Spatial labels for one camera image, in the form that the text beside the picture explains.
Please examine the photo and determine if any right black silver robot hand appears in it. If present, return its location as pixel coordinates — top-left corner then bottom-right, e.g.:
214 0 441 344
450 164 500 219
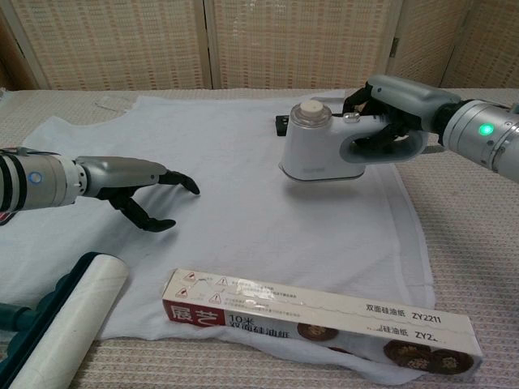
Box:
341 74 461 153

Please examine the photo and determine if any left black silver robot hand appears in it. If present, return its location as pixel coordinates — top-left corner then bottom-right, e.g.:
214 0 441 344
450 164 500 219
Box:
75 156 201 233

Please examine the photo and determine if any white handheld garment steamer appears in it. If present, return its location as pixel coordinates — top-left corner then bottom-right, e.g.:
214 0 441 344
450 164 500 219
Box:
278 100 427 182

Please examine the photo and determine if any white sleeveless shirt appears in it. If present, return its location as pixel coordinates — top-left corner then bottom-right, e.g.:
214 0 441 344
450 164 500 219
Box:
0 94 437 384

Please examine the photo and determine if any woven folding screen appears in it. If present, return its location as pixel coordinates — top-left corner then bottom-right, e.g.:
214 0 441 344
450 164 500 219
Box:
0 0 519 92

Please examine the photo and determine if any teal lint roller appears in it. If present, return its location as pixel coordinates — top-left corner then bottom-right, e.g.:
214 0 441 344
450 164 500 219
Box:
0 251 131 389

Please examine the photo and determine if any beige woven tablecloth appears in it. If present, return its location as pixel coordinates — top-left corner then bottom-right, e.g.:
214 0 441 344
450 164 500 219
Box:
0 87 519 389

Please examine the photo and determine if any baking paper box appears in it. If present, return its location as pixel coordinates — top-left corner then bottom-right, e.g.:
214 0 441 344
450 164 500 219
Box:
161 267 486 374

